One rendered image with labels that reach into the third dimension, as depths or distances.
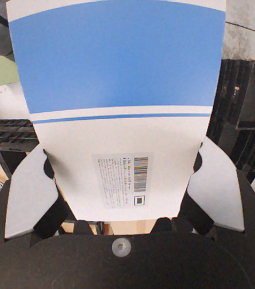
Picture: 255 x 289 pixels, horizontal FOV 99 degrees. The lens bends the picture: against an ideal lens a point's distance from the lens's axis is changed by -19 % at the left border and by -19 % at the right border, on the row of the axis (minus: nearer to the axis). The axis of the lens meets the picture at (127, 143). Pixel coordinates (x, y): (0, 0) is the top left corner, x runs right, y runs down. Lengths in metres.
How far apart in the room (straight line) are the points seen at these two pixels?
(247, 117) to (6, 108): 1.40
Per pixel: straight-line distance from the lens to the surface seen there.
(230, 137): 1.29
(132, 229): 0.79
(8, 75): 0.64
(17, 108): 0.70
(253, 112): 1.17
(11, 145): 0.48
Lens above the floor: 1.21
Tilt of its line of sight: 58 degrees down
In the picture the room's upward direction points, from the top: 177 degrees clockwise
